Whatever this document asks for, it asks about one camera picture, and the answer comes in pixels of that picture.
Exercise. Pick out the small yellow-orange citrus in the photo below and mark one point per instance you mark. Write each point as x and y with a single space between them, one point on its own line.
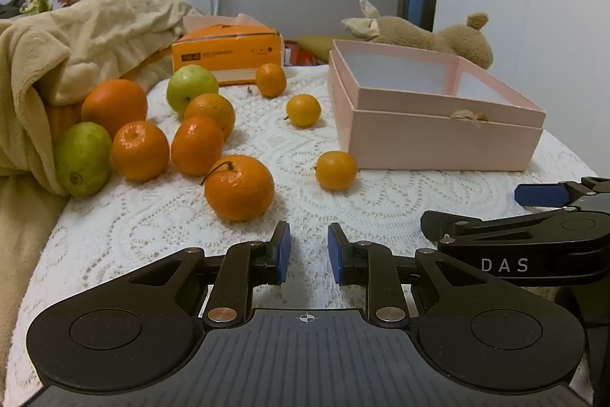
303 110
336 170

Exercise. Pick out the brown plush toy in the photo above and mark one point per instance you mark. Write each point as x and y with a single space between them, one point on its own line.
429 35

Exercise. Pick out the mandarin orange with stem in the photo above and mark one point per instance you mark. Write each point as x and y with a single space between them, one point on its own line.
239 187

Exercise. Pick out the white lace cloth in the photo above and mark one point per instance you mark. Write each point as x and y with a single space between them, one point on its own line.
295 178

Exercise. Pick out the large orange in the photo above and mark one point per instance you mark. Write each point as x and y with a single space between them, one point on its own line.
114 106

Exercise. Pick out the green pear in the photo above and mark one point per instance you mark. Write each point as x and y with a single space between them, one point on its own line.
82 159
190 85

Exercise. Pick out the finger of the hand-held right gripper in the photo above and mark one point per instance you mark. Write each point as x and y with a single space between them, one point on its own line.
457 229
541 195

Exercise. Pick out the orange tissue pack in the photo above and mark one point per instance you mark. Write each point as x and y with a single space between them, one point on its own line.
224 54

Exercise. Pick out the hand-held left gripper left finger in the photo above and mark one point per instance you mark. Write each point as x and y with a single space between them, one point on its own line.
282 252

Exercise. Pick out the red shopping bag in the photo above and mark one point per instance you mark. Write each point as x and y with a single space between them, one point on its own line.
295 53

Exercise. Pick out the pink cardboard box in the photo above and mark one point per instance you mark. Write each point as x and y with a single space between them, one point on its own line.
429 135

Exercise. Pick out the small mandarin orange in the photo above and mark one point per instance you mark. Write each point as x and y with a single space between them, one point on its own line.
270 80

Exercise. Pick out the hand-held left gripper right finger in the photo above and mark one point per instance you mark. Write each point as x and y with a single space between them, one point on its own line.
336 254

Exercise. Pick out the beige fleece blanket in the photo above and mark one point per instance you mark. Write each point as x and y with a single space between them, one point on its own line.
95 35

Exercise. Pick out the green potted plant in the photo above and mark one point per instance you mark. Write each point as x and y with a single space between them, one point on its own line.
40 0

